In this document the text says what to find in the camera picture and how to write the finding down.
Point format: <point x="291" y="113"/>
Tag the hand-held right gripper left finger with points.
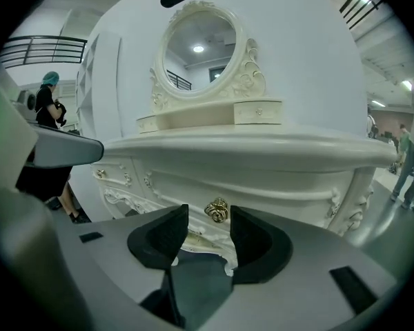
<point x="148" y="247"/>

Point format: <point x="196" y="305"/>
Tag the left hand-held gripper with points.
<point x="65" y="150"/>

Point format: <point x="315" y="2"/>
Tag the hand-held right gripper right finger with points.
<point x="269" y="253"/>

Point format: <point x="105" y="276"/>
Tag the white dressing table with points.
<point x="245" y="143"/>

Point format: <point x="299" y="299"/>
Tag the white appliance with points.
<point x="27" y="100"/>

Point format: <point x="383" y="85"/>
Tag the white cube bookshelf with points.
<point x="107" y="81"/>

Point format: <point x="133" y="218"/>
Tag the black balcony railing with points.
<point x="360" y="3"/>
<point x="55" y="50"/>

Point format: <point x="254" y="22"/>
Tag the oval mirror cream ornate frame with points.
<point x="200" y="47"/>

